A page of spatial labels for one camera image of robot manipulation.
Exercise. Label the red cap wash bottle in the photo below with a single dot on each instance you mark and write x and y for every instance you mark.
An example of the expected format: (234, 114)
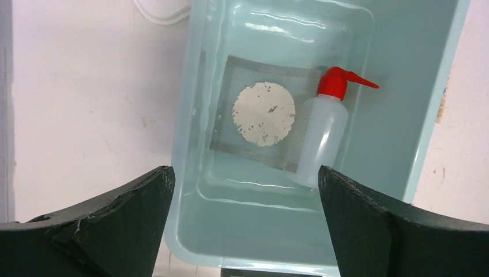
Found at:
(326, 125)

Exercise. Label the teal storage bin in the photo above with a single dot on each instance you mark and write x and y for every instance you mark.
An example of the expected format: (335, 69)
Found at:
(232, 212)

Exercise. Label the tan test tube brush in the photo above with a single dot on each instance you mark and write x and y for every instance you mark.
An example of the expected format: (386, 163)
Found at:
(442, 106)

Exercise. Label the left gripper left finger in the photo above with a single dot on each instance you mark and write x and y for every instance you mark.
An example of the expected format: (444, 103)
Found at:
(117, 233)

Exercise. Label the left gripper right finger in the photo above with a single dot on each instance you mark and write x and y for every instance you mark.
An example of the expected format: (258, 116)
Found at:
(374, 234)

